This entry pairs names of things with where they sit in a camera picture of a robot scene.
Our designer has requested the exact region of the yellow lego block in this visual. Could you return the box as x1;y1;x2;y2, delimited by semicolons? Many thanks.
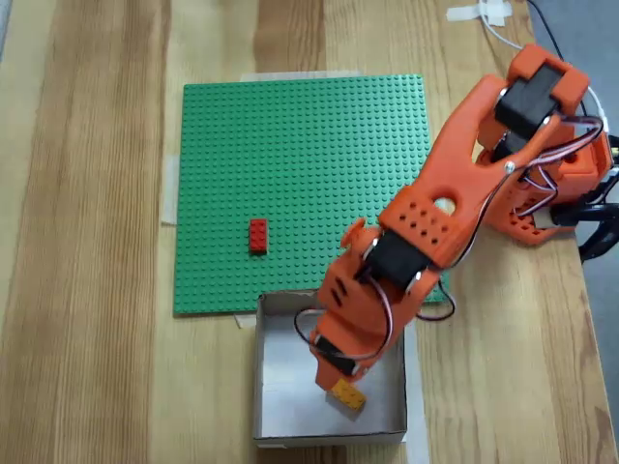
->
326;378;368;412

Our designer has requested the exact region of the open cardboard box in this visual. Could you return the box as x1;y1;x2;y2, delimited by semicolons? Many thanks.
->
251;288;408;449

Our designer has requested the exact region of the red lego block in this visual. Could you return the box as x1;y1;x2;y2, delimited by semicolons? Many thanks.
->
248;217;270;256

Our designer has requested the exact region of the green lego baseplate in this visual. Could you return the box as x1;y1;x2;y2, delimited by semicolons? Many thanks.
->
172;73;451;318

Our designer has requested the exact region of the black table clamp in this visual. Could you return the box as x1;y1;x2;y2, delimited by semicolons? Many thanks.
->
534;168;619;265

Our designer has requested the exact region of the gripper servo cable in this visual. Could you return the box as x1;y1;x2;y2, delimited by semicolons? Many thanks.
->
293;277;396;363

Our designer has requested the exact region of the white cable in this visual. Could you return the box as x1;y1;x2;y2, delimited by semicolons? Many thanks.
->
476;0;608;130

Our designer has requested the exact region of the thin black cable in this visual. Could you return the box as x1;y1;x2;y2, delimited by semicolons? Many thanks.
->
526;0;568;62

